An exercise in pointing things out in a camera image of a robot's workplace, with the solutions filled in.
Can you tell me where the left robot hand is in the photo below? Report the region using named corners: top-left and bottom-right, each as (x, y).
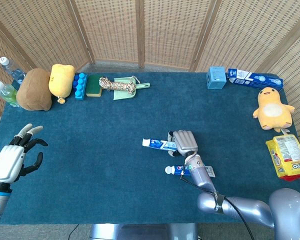
top-left (0, 123), bottom-right (49, 185)

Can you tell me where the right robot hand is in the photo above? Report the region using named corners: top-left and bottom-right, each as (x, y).
top-left (167, 129), bottom-right (199, 158)

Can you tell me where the blue white toothpaste tube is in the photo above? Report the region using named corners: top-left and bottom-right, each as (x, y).
top-left (164, 164), bottom-right (215, 178)
top-left (142, 138), bottom-right (178, 152)

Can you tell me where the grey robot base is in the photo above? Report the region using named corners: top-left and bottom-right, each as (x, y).
top-left (89, 223), bottom-right (198, 240)

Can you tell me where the blue toothpaste carton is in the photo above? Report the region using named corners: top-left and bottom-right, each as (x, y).
top-left (226, 68), bottom-right (284, 92)

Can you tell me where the green liquid bottle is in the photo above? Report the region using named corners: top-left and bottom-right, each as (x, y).
top-left (0, 80), bottom-right (21, 108)

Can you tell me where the light blue cardboard box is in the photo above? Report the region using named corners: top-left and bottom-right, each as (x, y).
top-left (206, 66), bottom-right (227, 90)

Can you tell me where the brown plush toy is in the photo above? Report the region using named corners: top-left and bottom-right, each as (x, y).
top-left (15, 67), bottom-right (53, 112)

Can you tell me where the light green dustpan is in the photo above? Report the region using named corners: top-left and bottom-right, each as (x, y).
top-left (113, 76), bottom-right (151, 101)

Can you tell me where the clear water bottle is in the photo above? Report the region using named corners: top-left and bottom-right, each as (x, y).
top-left (0, 56), bottom-right (27, 85)

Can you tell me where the orange duck plush toy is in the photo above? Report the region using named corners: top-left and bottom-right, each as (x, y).
top-left (252, 86), bottom-right (296, 133)

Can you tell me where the yellow plush toy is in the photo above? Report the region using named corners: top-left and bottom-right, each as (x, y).
top-left (48, 63), bottom-right (76, 104)

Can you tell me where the blue toy building brick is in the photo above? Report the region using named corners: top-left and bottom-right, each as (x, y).
top-left (73, 72), bottom-right (88, 101)

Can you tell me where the yellow snack bag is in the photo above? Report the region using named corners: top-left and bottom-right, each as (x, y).
top-left (265, 134), bottom-right (300, 182)

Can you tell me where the green yellow sponge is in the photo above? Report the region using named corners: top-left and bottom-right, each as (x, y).
top-left (85, 74), bottom-right (103, 98)

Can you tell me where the wicker folding screen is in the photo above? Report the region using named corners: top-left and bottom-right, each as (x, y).
top-left (0, 0), bottom-right (300, 151)

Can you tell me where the coiled speckled rope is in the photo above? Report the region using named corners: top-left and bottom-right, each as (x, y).
top-left (98, 76), bottom-right (137, 93)

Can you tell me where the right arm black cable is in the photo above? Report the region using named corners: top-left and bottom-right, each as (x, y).
top-left (179, 171), bottom-right (255, 240)

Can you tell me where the black floor cable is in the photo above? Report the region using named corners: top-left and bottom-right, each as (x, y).
top-left (68, 223), bottom-right (80, 240)

